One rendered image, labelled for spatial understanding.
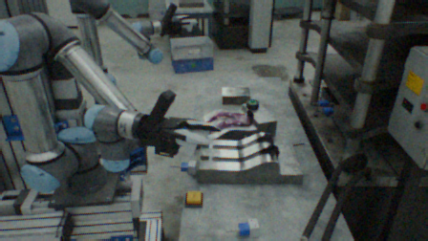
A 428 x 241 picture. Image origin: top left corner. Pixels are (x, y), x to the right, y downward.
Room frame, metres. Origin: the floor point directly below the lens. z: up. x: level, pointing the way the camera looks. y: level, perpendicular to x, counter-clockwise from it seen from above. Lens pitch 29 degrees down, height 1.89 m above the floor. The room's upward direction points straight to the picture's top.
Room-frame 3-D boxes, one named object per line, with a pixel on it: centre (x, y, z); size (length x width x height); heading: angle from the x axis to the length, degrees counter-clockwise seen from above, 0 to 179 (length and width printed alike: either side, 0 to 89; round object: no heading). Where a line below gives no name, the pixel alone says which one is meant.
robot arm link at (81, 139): (1.01, 0.49, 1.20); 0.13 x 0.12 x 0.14; 159
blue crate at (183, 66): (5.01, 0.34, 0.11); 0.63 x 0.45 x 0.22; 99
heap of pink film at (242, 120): (1.77, -0.09, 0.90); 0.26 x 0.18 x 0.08; 107
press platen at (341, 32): (2.00, -1.06, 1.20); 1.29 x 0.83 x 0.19; 0
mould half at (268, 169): (1.42, -0.18, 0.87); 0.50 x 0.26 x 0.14; 90
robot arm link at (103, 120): (0.80, 0.29, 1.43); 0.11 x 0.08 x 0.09; 70
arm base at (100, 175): (1.02, 0.49, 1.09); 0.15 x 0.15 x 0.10
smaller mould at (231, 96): (2.23, -0.16, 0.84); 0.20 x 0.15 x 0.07; 90
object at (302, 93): (2.02, -1.06, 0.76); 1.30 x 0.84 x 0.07; 0
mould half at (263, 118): (1.78, -0.09, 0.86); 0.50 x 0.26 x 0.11; 107
